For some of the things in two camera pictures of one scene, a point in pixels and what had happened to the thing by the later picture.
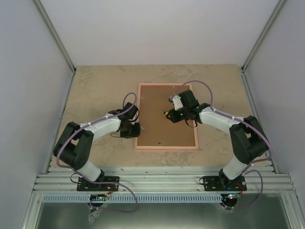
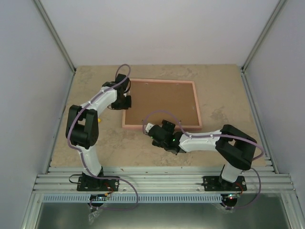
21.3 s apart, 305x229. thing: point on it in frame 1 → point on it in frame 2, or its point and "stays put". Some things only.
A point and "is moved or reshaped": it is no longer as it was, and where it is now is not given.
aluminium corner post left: (41, 8) stays put
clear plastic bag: (92, 216) stays put
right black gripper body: (178, 118) → (171, 129)
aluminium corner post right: (270, 21) stays put
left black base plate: (84, 184) stays put
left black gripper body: (130, 132) → (122, 104)
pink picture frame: (157, 130) is moved or reshaped
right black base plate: (223, 183) stays put
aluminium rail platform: (261, 180) stays put
